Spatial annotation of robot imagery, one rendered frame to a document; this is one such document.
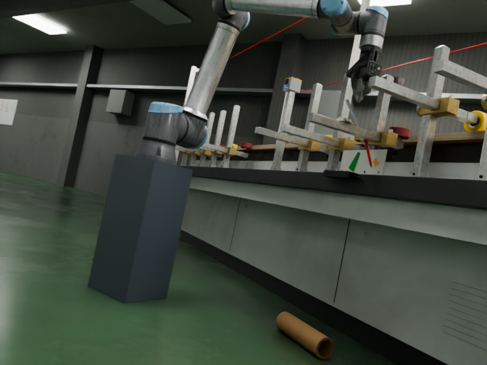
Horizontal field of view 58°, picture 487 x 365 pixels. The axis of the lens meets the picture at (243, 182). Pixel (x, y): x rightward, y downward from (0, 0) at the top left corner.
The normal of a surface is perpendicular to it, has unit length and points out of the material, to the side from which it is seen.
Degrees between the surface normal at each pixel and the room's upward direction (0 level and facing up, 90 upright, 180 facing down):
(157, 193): 90
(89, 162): 90
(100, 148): 90
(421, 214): 90
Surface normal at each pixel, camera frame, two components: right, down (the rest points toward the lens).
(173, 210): 0.81, 0.15
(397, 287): -0.89, -0.19
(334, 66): -0.54, -0.14
